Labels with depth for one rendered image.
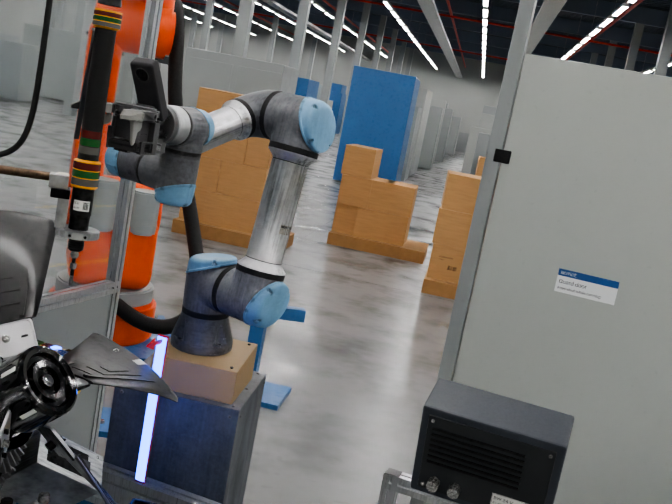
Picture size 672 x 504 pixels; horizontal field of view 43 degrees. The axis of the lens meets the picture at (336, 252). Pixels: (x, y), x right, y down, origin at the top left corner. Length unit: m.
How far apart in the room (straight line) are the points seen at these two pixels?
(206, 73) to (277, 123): 10.20
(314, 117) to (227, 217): 7.55
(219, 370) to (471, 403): 0.66
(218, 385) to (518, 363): 1.36
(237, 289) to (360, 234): 8.64
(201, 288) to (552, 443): 0.91
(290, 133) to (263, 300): 0.38
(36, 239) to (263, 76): 10.41
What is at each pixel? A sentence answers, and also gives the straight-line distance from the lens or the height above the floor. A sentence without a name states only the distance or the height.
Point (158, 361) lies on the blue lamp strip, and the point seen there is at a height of 1.14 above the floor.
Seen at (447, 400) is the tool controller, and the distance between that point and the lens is 1.61.
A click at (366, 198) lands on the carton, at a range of 10.54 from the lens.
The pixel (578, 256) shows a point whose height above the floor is 1.37.
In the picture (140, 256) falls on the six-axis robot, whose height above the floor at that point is 0.60.
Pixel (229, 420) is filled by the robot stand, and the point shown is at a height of 0.97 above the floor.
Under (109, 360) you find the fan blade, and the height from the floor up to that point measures 1.18.
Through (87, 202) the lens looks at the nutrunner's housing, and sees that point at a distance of 1.45.
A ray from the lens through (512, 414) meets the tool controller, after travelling 1.61.
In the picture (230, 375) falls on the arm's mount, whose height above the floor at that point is 1.07.
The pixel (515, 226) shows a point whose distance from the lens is 3.02.
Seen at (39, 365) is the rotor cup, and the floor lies 1.24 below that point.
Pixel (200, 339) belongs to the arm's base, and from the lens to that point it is 2.08.
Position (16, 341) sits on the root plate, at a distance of 1.50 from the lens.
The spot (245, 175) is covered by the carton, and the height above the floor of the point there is 0.76.
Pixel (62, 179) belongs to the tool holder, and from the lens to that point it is 1.45.
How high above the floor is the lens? 1.73
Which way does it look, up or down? 10 degrees down
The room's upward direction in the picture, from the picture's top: 11 degrees clockwise
